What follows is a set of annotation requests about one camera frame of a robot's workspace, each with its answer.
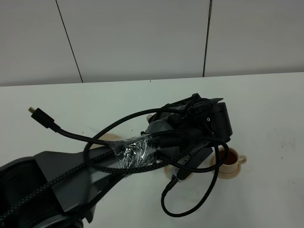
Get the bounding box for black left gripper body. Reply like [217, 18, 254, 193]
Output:
[149, 93, 225, 124]

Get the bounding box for tan ceramic teapot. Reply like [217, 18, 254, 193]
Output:
[146, 114, 153, 123]

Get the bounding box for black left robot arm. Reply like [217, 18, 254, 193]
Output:
[0, 94, 232, 228]

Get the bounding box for tan saucer near teapot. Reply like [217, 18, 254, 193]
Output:
[163, 165, 193, 182]

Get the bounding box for tan saucer far side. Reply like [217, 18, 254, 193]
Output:
[209, 156, 241, 180]

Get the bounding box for tan teacup far side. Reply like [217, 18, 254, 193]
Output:
[219, 147, 247, 175]

